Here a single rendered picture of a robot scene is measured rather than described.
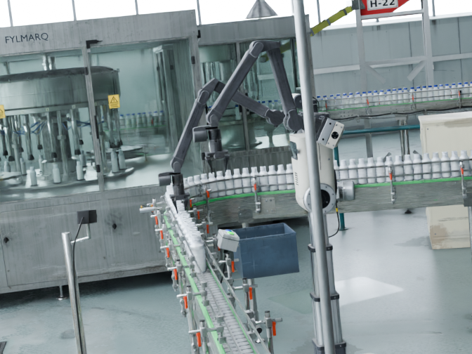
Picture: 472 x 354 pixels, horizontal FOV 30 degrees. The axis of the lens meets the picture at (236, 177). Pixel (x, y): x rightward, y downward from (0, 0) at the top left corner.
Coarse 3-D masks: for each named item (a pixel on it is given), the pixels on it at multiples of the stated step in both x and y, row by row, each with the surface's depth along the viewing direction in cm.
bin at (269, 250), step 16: (272, 224) 501; (240, 240) 468; (256, 240) 469; (272, 240) 471; (288, 240) 472; (240, 256) 471; (256, 256) 470; (272, 256) 472; (288, 256) 473; (224, 272) 495; (240, 272) 479; (256, 272) 471; (272, 272) 473; (288, 272) 474
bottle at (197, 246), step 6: (198, 234) 382; (192, 240) 380; (198, 240) 380; (192, 246) 380; (198, 246) 379; (192, 252) 380; (198, 252) 379; (198, 258) 380; (204, 258) 382; (204, 264) 382; (198, 270) 380; (204, 270) 382
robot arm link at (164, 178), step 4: (176, 164) 443; (180, 164) 444; (176, 168) 443; (180, 168) 444; (160, 172) 448; (164, 172) 446; (168, 172) 445; (172, 172) 445; (176, 172) 444; (160, 176) 446; (164, 176) 446; (168, 176) 446; (160, 180) 445; (164, 180) 445; (168, 180) 445; (160, 184) 445; (164, 184) 446; (168, 184) 446
